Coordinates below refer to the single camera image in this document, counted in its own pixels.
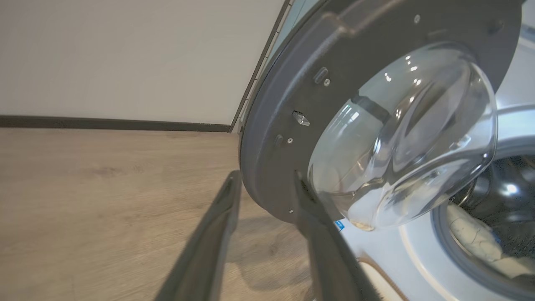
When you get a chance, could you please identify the pale yellow garment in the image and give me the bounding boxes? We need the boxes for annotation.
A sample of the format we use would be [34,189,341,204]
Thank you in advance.
[446,203,535,279]

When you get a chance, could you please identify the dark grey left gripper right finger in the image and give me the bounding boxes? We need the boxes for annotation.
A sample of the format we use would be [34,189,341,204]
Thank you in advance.
[294,171,381,301]

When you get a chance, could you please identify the white front-load washing machine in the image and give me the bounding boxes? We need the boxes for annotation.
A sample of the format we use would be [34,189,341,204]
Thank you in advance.
[334,25,535,301]

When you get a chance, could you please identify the stainless steel washing machine drum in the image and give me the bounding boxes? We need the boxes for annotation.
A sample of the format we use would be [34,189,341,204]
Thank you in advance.
[449,155,535,268]

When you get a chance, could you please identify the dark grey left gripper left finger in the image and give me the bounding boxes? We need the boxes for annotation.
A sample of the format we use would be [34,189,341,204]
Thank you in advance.
[155,170,243,301]

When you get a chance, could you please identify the grey washing machine door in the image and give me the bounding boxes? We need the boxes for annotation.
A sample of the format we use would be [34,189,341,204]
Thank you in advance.
[239,0,525,233]

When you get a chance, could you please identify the cream perforated laundry basket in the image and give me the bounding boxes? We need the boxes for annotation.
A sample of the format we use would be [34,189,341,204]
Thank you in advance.
[359,258,408,301]

